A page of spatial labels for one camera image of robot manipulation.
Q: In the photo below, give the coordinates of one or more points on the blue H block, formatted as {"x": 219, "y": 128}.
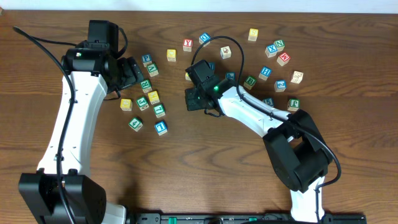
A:
{"x": 265, "y": 73}

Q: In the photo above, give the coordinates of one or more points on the blue D block middle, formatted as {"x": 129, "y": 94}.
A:
{"x": 212, "y": 66}

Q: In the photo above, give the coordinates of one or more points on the red Y block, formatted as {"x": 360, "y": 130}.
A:
{"x": 187, "y": 45}

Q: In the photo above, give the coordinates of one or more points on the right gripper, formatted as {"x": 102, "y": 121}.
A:
{"x": 191, "y": 104}

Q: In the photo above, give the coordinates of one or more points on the green L block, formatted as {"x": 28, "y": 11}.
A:
{"x": 159, "y": 110}

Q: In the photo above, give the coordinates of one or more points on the blue 2 block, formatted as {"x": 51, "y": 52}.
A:
{"x": 280, "y": 85}

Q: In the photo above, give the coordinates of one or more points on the green J block left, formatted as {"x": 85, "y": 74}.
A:
{"x": 142, "y": 103}

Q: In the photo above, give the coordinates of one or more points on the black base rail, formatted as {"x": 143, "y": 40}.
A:
{"x": 156, "y": 218}

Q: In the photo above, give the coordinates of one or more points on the blue T block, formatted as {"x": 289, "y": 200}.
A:
{"x": 161, "y": 128}

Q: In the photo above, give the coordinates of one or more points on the blue P block left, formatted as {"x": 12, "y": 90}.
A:
{"x": 146, "y": 60}

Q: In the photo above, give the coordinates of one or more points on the yellow S block middle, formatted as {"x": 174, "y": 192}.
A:
{"x": 187, "y": 77}

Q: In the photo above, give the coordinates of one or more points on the yellow S block top right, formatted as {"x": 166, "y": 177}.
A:
{"x": 253, "y": 34}

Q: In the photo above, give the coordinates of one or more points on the blue D block top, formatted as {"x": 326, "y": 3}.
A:
{"x": 204, "y": 39}

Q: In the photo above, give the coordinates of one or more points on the red M block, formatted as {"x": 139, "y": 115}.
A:
{"x": 283, "y": 59}

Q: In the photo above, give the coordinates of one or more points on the blue 5 block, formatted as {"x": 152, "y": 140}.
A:
{"x": 269, "y": 101}

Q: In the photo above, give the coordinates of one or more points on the green R block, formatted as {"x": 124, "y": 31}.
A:
{"x": 146, "y": 86}

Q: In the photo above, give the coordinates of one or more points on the blue d block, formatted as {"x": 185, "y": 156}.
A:
{"x": 204, "y": 39}
{"x": 212, "y": 66}

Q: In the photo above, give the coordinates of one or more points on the green j block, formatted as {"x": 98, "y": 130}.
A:
{"x": 142, "y": 103}
{"x": 293, "y": 104}

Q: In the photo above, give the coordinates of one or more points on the green J block right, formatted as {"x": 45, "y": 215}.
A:
{"x": 293, "y": 104}

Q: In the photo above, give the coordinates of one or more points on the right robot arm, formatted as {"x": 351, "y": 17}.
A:
{"x": 298, "y": 154}

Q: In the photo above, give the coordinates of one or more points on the blue X block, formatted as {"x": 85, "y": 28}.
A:
{"x": 271, "y": 51}

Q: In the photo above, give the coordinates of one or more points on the plain block right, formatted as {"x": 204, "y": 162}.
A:
{"x": 297, "y": 77}

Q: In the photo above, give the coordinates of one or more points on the green V block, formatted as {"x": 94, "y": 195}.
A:
{"x": 152, "y": 69}

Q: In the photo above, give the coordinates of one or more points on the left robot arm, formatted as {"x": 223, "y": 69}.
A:
{"x": 61, "y": 191}

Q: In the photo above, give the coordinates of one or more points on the green N block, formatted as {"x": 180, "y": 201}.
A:
{"x": 279, "y": 45}

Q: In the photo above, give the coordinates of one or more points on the plain picture block centre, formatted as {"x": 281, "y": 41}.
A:
{"x": 225, "y": 52}

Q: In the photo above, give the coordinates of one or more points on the yellow s block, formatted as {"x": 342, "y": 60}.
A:
{"x": 253, "y": 34}
{"x": 187, "y": 77}

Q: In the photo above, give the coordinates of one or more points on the yellow G block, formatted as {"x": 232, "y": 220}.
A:
{"x": 126, "y": 104}

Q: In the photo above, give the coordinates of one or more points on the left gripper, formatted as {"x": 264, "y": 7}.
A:
{"x": 130, "y": 77}

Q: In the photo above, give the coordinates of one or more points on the green 4 block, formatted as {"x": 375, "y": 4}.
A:
{"x": 135, "y": 124}

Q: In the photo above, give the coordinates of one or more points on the green B block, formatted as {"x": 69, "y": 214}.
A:
{"x": 249, "y": 82}

